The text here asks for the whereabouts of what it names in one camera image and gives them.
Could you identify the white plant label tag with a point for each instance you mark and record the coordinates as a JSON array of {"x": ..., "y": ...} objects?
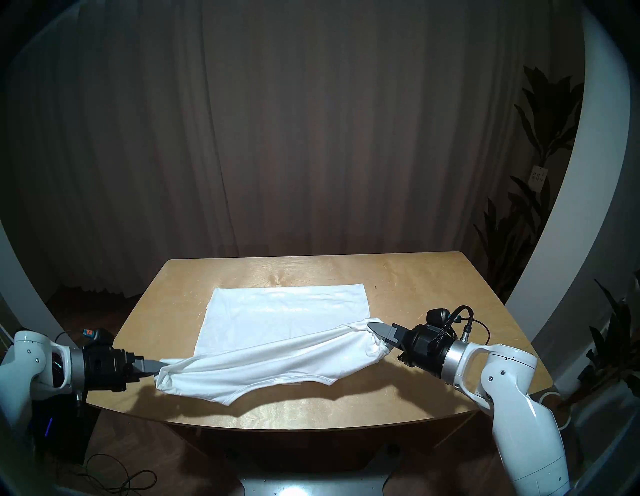
[{"x": 538, "y": 178}]

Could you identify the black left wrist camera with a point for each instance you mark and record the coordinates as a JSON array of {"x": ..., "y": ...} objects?
[{"x": 97, "y": 337}]

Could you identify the white t-shirt with red print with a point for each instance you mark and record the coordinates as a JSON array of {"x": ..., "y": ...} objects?
[{"x": 280, "y": 315}]

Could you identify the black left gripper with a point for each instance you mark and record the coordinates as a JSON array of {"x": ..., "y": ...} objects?
[{"x": 107, "y": 370}]

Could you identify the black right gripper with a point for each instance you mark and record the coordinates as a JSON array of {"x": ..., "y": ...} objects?
[{"x": 425, "y": 347}]

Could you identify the tall dark leafy plant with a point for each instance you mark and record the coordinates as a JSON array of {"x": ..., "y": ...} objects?
[{"x": 547, "y": 115}]

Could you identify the white round plant pot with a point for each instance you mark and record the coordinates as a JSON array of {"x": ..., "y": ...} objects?
[{"x": 562, "y": 419}]

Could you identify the beige pleated curtain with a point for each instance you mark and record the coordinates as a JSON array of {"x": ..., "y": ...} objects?
[{"x": 300, "y": 125}]

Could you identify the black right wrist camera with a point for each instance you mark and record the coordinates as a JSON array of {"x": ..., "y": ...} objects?
[{"x": 438, "y": 317}]

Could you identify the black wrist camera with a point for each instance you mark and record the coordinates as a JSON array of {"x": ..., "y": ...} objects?
[
  {"x": 438, "y": 317},
  {"x": 97, "y": 337}
]

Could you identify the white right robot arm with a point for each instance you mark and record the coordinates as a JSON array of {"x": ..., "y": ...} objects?
[{"x": 520, "y": 400}]

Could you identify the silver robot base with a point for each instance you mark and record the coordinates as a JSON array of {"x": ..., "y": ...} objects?
[{"x": 315, "y": 487}]

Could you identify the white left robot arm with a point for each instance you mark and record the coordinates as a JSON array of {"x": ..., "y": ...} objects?
[{"x": 30, "y": 365}]

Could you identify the dark plant in white pot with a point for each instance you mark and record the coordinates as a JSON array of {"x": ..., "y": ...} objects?
[{"x": 607, "y": 345}]

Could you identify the black computer tower with lights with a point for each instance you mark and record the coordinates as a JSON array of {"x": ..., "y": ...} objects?
[{"x": 65, "y": 432}]

